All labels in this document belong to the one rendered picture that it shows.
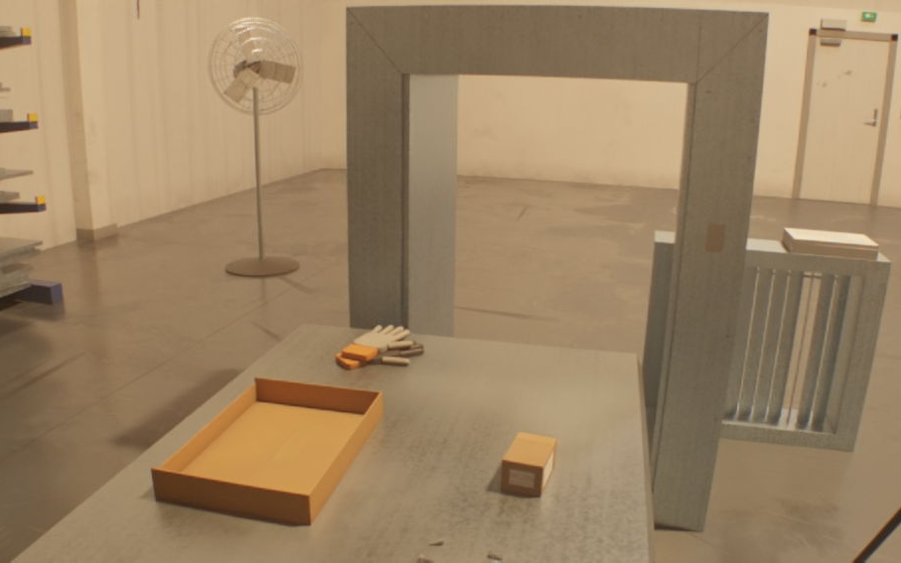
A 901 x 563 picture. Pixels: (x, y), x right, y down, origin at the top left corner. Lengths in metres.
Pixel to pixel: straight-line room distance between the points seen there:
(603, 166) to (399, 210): 7.82
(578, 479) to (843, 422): 1.89
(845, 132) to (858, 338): 7.28
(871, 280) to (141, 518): 2.52
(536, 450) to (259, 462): 0.52
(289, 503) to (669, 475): 1.42
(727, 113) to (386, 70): 0.97
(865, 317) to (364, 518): 2.20
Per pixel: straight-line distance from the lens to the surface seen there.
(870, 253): 2.94
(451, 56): 2.15
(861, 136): 10.21
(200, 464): 1.46
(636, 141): 9.89
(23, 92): 6.41
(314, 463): 1.43
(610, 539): 1.25
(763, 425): 3.11
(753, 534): 2.53
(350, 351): 1.86
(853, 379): 3.08
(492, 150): 10.14
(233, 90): 5.16
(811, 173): 10.11
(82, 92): 6.60
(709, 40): 2.07
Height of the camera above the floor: 1.37
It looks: 16 degrees down
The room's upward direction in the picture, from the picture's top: 1 degrees clockwise
